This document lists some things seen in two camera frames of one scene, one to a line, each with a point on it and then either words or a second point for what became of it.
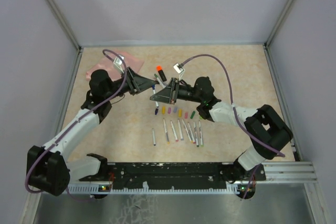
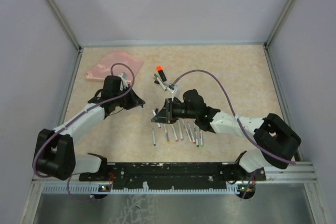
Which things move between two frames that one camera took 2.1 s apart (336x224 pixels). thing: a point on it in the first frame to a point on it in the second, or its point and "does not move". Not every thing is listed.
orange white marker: [167, 136] does not move
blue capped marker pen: [154, 93] to [154, 113]
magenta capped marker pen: [193, 141] does not move
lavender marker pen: [181, 139] does not move
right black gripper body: [172, 95] to [174, 110]
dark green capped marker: [197, 142] does not move
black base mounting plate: [170, 176] does not move
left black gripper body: [132, 85] to [128, 101]
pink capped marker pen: [176, 139] does not move
